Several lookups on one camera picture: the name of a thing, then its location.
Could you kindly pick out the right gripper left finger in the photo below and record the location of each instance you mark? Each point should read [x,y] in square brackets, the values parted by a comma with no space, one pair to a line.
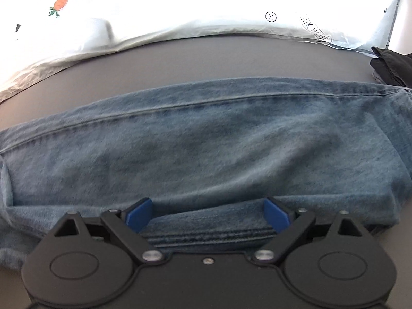
[124,227]

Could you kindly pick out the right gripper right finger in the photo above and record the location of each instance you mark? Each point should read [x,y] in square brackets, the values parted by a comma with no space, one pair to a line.
[292,230]

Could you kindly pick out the blue denim jeans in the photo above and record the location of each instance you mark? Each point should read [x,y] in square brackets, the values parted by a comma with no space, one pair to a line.
[207,154]

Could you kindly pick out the folded black garment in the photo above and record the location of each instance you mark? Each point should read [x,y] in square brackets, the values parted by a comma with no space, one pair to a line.
[391,67]

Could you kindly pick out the white printed carrot curtain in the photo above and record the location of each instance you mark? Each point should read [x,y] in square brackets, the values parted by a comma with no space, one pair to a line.
[40,38]

